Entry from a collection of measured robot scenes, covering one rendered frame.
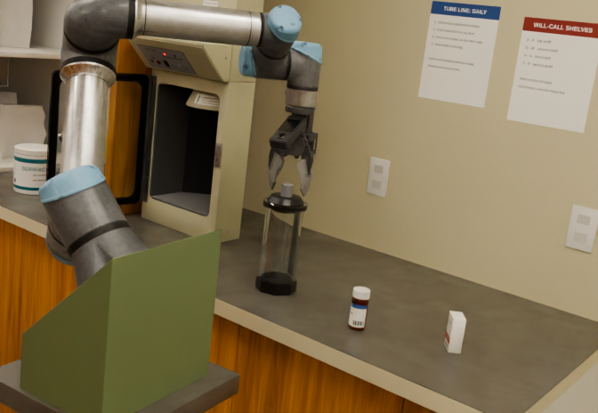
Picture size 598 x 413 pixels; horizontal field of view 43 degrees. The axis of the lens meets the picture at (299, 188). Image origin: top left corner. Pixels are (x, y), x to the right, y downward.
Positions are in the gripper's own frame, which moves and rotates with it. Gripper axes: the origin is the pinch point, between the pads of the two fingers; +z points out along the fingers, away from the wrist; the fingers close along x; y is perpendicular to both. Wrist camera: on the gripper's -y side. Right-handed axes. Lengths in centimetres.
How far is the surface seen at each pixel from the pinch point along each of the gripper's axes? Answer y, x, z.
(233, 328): -13.4, 3.9, 32.9
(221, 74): 18.0, 30.8, -23.4
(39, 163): 27, 99, 15
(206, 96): 27, 40, -16
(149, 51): 20, 56, -27
